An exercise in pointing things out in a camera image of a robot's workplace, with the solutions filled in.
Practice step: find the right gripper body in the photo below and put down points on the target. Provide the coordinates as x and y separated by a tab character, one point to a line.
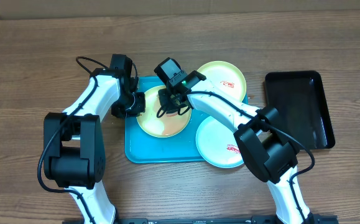
170	106

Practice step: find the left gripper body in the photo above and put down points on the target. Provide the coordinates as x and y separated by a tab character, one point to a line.
131	105

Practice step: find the green plate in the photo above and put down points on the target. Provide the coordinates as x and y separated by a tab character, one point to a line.
227	77
163	127

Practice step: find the light blue plate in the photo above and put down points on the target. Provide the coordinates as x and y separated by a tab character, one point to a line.
217	145

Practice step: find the orange and dark sponge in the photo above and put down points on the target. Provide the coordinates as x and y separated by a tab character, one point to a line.
172	114

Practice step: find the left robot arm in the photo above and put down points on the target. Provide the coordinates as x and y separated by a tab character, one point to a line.
73	160

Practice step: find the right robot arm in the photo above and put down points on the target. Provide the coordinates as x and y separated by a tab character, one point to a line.
267	150

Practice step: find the teal plastic tray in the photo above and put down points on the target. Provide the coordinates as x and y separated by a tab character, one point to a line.
142	148

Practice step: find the black rectangular tray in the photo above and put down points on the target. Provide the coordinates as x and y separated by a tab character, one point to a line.
300	99

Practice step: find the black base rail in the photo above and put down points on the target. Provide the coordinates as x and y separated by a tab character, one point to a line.
256	219

